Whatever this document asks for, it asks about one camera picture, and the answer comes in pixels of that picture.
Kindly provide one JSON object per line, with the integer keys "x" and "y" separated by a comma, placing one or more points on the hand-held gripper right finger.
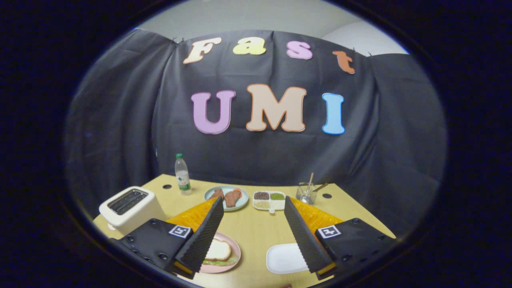
{"x": 304, "y": 240}

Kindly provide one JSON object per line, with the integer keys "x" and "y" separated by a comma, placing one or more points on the clear glass cup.
{"x": 306, "y": 197}

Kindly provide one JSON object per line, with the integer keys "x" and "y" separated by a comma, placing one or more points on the wooden stick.
{"x": 310, "y": 182}

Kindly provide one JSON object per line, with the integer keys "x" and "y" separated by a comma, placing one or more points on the round light blue plate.
{"x": 244, "y": 202}

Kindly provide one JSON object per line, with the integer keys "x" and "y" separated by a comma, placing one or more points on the white rectangular plate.
{"x": 284, "y": 260}

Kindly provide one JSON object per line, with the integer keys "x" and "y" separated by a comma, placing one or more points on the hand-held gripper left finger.
{"x": 204, "y": 236}

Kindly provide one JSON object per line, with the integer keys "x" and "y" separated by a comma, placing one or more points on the white bread slice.
{"x": 220, "y": 250}

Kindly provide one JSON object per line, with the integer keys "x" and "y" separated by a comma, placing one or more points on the white divided dish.
{"x": 278, "y": 204}

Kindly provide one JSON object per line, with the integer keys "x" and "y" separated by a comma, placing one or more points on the pile of yellow beans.
{"x": 261, "y": 204}

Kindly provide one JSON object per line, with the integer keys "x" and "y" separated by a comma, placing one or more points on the clear plastic water bottle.
{"x": 183, "y": 180}

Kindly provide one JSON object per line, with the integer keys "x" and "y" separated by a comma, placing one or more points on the pile of dark beans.
{"x": 261, "y": 195}

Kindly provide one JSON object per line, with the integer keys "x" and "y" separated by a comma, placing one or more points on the round pink plate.
{"x": 236, "y": 250}

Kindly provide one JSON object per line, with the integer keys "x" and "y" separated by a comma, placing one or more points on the pile of green beans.
{"x": 276, "y": 196}

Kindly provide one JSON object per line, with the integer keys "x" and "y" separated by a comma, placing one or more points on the green lettuce leaf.
{"x": 224, "y": 263}

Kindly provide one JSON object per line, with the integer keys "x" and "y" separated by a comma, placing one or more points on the brown meat piece orange tip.
{"x": 232, "y": 198}

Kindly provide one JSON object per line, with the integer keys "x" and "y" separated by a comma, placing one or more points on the white toaster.
{"x": 132, "y": 216}

